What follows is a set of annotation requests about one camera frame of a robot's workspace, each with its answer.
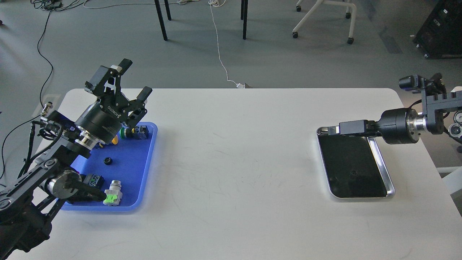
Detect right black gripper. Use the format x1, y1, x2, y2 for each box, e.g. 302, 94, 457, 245
328, 108, 419, 144

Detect black table legs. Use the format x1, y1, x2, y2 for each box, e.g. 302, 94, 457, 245
154, 0, 249, 41

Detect white floor cable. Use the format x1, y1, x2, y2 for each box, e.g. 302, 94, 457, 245
83, 0, 246, 89

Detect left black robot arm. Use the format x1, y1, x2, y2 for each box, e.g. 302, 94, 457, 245
0, 58, 152, 260

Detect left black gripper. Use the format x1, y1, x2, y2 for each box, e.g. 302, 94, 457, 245
75, 58, 152, 144

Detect green push button switch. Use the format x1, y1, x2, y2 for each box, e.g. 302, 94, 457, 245
119, 125, 149, 140

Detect black floor cable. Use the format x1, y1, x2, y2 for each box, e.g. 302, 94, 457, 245
0, 0, 85, 179

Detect silver metal tray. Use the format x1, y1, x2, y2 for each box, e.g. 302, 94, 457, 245
316, 127, 395, 201

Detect red emergency stop button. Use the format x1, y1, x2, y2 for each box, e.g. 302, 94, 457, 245
80, 174, 105, 189

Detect silver green switch module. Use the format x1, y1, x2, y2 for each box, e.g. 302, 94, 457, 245
103, 180, 123, 206

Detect yellow push button switch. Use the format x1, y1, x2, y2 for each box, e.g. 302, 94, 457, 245
95, 135, 119, 148

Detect black equipment case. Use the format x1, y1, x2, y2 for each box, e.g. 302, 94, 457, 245
413, 0, 462, 59

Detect white rolling chair base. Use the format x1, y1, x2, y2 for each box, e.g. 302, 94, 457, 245
292, 0, 358, 45

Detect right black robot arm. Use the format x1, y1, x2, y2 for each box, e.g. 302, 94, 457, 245
327, 73, 462, 144

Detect small black gear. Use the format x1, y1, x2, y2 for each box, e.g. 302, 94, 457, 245
103, 157, 113, 165
349, 170, 357, 178

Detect blue plastic tray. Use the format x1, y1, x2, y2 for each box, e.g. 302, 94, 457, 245
62, 122, 157, 212

